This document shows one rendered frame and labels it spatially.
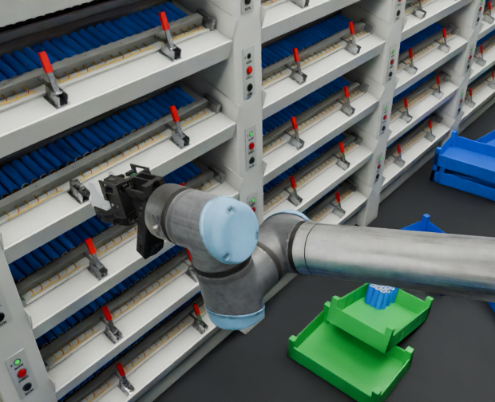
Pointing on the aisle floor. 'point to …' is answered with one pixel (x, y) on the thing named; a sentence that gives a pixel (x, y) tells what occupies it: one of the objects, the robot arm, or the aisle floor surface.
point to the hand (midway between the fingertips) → (99, 199)
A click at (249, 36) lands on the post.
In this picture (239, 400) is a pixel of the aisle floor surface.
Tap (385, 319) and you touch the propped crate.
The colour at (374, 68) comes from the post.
